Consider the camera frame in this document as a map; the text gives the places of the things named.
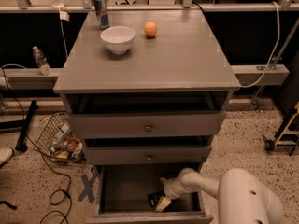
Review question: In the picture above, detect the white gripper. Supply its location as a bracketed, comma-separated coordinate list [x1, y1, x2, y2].
[155, 177, 185, 213]

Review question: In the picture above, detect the black rxbar chocolate bar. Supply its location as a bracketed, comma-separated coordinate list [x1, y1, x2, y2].
[148, 191, 164, 207]

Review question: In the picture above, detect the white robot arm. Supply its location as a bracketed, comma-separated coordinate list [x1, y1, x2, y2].
[156, 168, 284, 224]

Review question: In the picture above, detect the grey open bottom drawer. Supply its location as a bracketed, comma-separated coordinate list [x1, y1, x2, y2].
[86, 163, 213, 224]

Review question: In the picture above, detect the grey middle drawer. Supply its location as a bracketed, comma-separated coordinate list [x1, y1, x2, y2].
[84, 146, 211, 165]

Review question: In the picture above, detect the grey wooden drawer cabinet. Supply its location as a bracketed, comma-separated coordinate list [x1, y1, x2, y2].
[53, 8, 241, 224]

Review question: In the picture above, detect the grey top drawer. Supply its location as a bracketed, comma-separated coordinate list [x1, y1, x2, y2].
[67, 111, 225, 139]

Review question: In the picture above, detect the black metal stand leg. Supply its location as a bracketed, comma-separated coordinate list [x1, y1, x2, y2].
[15, 100, 38, 152]

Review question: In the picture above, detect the white ceramic bowl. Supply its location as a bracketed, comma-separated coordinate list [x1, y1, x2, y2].
[100, 26, 135, 54]

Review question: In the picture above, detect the white shoe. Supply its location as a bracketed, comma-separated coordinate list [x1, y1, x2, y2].
[0, 147, 14, 166]

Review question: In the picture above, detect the orange fruit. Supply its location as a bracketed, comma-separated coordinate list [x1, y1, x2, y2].
[144, 21, 158, 38]

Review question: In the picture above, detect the clear plastic water bottle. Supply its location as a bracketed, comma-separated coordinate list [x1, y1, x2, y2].
[33, 46, 51, 76]

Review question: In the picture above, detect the blue silver energy drink can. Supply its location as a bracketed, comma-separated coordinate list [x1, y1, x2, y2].
[93, 0, 109, 30]

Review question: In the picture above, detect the black floor cable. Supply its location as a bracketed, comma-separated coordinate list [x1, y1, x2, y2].
[0, 66, 73, 224]

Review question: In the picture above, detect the wire basket with groceries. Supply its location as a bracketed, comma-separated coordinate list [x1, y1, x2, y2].
[34, 111, 86, 164]

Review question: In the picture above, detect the wheeled cart frame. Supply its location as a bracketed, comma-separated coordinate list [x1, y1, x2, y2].
[263, 102, 299, 156]

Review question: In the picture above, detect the white hanging cable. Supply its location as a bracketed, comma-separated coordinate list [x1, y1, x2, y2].
[239, 1, 281, 89]

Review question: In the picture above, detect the white cord with tag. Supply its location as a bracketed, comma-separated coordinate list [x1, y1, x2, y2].
[46, 0, 71, 60]

